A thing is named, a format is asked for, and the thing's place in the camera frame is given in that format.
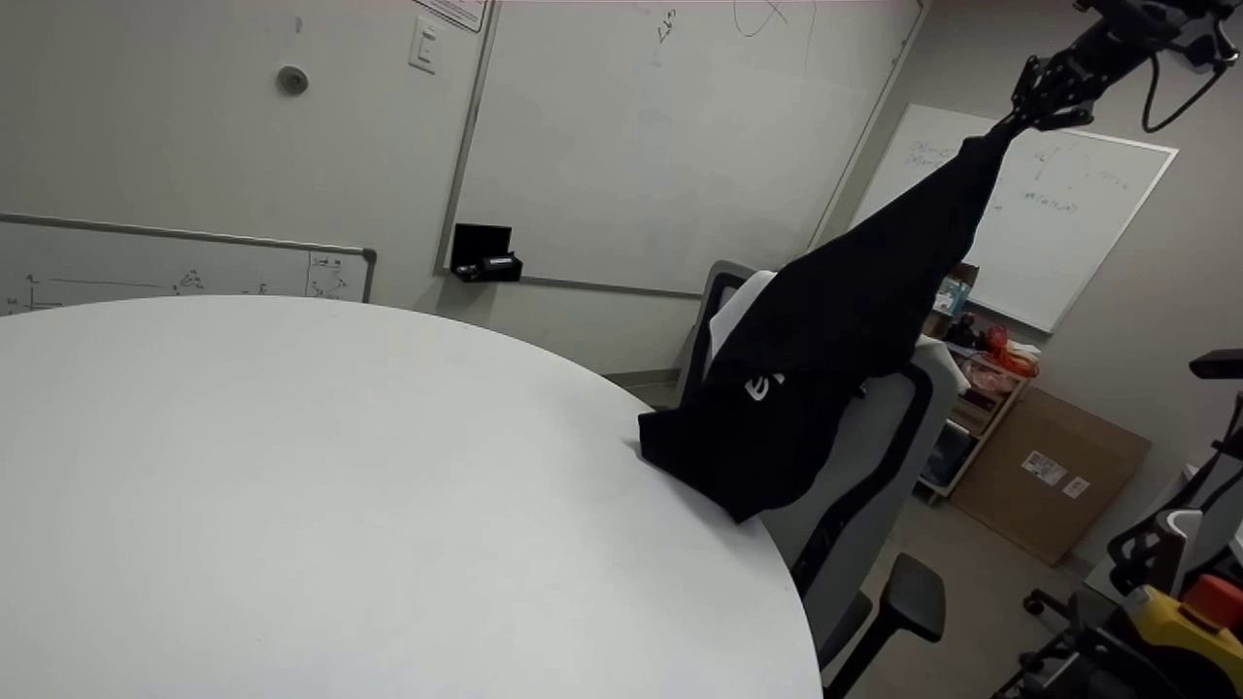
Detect brown cardboard box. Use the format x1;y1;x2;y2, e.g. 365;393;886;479
953;390;1150;564

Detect white wall switch plate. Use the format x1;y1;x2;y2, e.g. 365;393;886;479
406;17;436;74

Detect black stand frame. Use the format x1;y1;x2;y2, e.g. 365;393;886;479
992;396;1243;699

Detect black cloth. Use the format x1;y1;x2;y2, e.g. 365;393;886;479
636;119;1025;522

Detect round grey wall knob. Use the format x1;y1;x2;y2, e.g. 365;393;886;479
274;66;311;97

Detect black marker holder box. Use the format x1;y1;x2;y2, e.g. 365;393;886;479
452;220;524;285

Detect white cloth on chair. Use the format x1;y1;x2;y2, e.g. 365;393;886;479
700;271;785;399

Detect low whiteboard left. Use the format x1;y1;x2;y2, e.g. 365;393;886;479
0;215;378;313

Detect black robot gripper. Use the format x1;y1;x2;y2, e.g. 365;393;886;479
1010;0;1240;131

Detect yellow red device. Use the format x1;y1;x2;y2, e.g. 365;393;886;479
1126;573;1243;699

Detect large wall whiteboard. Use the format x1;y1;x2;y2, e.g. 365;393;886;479
453;0;928;296

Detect leaning whiteboard right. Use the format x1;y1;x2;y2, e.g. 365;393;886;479
851;104;1176;335

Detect grey mesh office chair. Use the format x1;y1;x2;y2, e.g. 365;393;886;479
668;255;962;699

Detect cluttered low shelf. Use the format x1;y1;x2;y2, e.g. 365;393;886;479
918;265;1025;500

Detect black cable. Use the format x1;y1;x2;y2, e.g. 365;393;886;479
1138;34;1234;137

